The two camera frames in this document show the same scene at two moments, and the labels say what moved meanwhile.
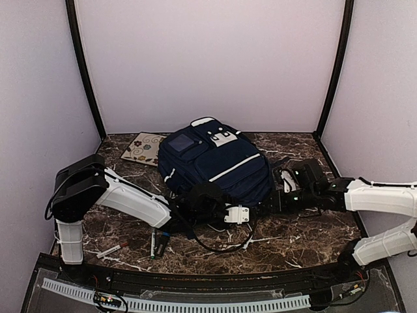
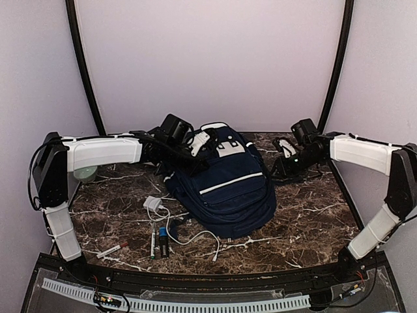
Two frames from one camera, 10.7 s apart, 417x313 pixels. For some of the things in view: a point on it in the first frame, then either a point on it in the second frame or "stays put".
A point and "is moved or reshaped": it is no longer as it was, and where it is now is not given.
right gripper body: x=286 y=207 to x=290 y=171
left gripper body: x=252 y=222 to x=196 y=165
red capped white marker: x=111 y=250 stays put
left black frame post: x=72 y=11 stays put
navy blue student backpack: x=210 y=151 is moved or reshaped
